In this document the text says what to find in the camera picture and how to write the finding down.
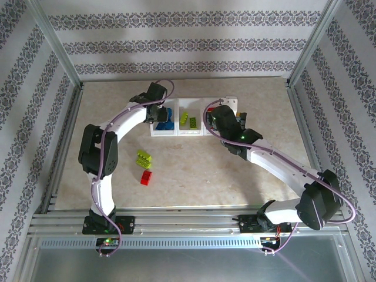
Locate white bin for red bricks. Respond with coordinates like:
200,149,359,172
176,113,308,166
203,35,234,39
202,97,233,136

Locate white bin for green bricks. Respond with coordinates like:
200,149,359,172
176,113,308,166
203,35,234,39
177,98,206,137

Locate small circuit board with LED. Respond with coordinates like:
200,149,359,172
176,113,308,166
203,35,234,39
96,237,120,247

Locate grey metal sheet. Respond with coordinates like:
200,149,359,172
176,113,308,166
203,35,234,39
29,248,350,282

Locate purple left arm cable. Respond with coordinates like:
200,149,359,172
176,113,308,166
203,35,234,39
91,79,175,258

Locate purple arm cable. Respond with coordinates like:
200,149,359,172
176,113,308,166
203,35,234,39
203,99,357,256
91,79,175,258

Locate aluminium side rail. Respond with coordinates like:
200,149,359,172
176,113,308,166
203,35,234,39
39,82,85,212
285,78,334,211

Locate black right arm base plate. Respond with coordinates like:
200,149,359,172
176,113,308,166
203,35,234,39
239,214,294,236

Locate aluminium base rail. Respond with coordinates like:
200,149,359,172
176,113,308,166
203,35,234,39
28,205,346,237

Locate aluminium frame post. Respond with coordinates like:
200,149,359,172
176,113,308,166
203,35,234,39
25,0,85,89
287,0,343,88

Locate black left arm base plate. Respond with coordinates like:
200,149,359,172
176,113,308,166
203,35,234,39
82,215,136,236

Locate slotted grey cable duct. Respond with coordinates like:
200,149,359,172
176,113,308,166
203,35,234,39
38,237,264,250

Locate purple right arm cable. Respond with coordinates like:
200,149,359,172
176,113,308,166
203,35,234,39
203,99,357,256

